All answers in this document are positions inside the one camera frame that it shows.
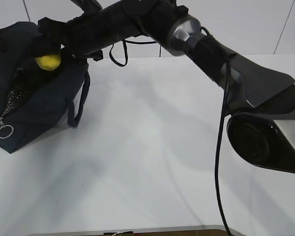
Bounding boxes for yellow lemon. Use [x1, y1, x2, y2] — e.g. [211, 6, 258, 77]
[34, 55, 61, 71]

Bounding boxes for dark navy fabric lunch bag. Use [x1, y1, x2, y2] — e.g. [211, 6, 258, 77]
[0, 22, 90, 153]

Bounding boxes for cable at table edge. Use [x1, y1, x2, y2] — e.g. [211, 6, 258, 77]
[103, 230, 134, 236]

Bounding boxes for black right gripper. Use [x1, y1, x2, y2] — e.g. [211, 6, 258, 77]
[31, 13, 103, 64]

